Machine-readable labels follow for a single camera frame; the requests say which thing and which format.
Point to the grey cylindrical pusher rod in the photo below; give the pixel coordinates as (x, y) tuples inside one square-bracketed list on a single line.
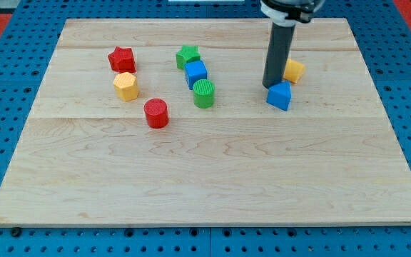
[(277, 55)]

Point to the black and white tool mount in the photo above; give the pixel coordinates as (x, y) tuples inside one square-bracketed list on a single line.
[(287, 13)]

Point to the blue triangle block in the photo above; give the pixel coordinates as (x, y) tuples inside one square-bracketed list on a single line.
[(279, 95)]

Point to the yellow pentagon block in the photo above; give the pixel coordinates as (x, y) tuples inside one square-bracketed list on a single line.
[(294, 70)]

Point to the blue cube block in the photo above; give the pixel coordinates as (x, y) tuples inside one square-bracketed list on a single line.
[(194, 71)]

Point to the green cylinder block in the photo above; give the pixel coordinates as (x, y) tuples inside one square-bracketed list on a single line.
[(203, 93)]

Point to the green star block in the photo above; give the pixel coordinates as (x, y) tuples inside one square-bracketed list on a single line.
[(186, 55)]

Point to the red cylinder block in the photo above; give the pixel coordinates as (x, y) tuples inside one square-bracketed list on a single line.
[(156, 112)]

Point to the red star block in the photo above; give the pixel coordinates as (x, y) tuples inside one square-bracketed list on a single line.
[(122, 60)]

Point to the yellow hexagon block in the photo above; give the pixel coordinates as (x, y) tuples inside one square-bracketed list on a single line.
[(126, 86)]

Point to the wooden board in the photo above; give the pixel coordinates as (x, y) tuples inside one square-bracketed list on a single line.
[(87, 159)]

